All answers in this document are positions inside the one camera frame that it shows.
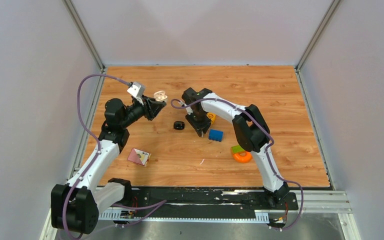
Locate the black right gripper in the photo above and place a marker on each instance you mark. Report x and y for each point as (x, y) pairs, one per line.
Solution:
(200, 127)

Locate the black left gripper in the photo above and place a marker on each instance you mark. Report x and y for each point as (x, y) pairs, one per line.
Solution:
(151, 107)

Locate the white earbud charging case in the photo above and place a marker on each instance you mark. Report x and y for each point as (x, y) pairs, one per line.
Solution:
(160, 96)

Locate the glossy black earbud charging case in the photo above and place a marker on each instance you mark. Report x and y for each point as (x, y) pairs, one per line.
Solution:
(179, 125)

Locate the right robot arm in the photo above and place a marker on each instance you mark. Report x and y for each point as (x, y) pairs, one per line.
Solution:
(251, 132)

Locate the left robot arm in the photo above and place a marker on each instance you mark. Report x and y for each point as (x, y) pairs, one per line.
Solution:
(76, 205)

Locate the blue toy building block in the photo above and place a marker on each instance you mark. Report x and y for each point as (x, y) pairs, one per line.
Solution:
(215, 135)

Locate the yellow toy sign block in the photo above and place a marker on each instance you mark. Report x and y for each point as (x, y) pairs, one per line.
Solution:
(212, 117)

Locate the green toy building plate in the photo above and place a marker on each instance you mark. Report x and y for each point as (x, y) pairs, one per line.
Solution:
(236, 149)

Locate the pink patterned card box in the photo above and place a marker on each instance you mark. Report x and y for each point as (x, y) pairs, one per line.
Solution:
(139, 157)

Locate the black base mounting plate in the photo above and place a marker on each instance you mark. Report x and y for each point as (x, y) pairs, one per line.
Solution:
(204, 202)

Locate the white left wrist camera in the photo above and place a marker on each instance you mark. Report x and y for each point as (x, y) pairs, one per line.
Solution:
(136, 90)

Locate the aluminium frame rail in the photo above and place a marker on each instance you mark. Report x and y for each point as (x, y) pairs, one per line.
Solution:
(313, 200)

